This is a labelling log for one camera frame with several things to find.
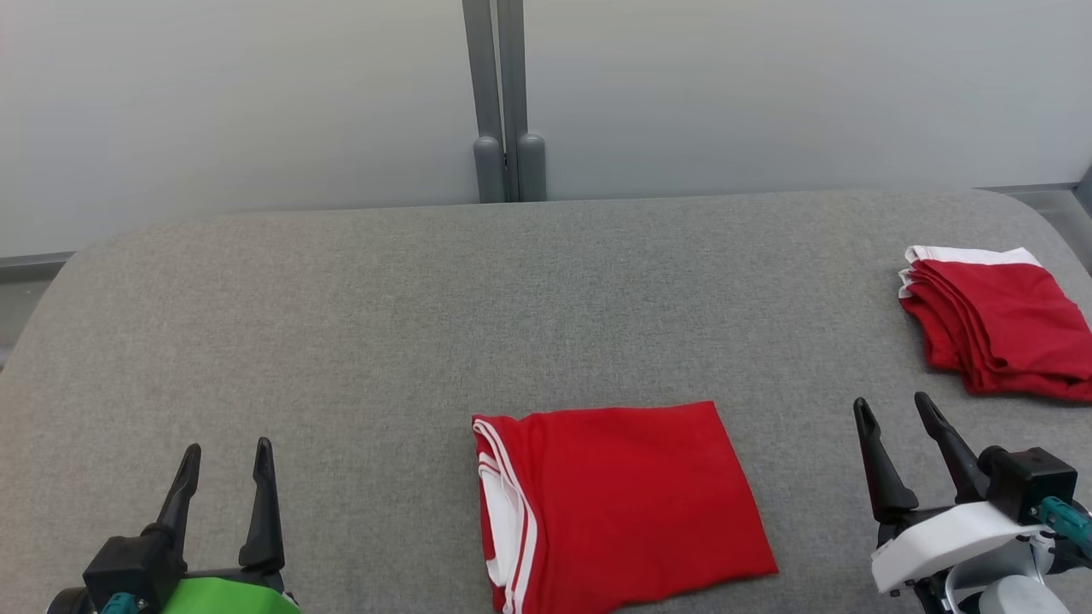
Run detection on grey fabric sofa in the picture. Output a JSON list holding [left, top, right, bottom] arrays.
[[0, 189, 1092, 614]]

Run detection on red white basketball jersey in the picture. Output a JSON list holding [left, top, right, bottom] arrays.
[[472, 401, 779, 614]]

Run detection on red white basketball shorts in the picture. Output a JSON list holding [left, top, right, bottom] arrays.
[[897, 246, 1092, 403]]

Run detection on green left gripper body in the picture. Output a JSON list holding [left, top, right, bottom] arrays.
[[160, 567, 301, 614]]

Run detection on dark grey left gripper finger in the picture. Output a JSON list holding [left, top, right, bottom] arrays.
[[238, 437, 286, 571], [157, 443, 204, 547]]

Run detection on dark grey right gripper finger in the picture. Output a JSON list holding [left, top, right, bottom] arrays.
[[852, 397, 921, 524], [914, 392, 991, 503]]

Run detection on teal right camera connector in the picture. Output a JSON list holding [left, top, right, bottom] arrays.
[[1036, 496, 1092, 552]]

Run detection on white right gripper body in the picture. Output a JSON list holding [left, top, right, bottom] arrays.
[[870, 501, 1055, 595]]

